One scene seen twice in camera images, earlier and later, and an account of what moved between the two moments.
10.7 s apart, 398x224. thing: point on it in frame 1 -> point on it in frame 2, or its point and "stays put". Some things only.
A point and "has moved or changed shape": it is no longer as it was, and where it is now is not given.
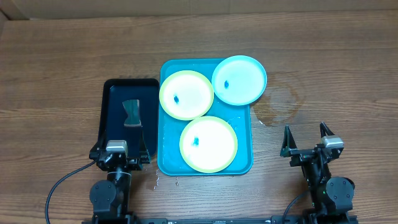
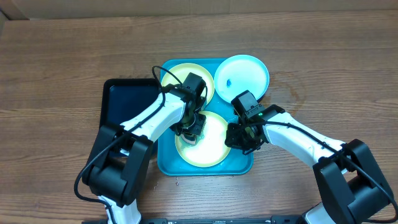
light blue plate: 239,80 stays put
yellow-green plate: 208,144 has moved or changed shape
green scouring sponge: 132,109 -> 187,141
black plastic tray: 113,113 stays put
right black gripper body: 301,156 -> 242,139
